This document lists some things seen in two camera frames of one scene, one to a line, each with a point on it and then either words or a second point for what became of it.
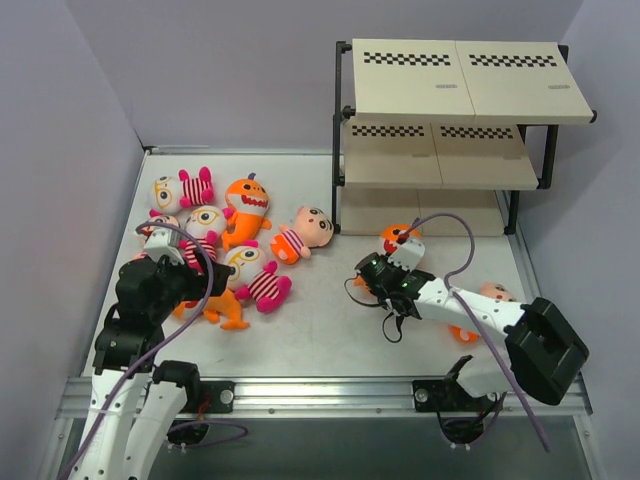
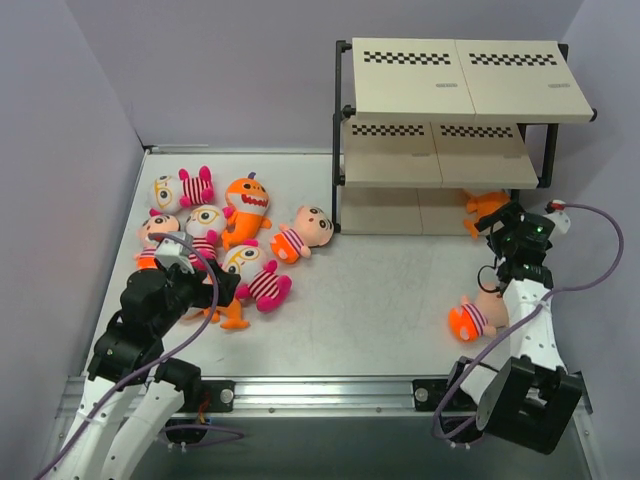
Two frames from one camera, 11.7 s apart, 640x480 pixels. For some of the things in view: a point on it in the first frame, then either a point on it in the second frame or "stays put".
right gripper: x=373 y=270 -> x=498 y=220
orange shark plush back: x=248 y=199 stays put
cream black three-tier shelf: x=431 y=129 stays put
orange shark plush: x=390 y=236 -> x=482 y=202
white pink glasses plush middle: x=204 y=224 stays put
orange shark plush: x=225 y=308 stays put
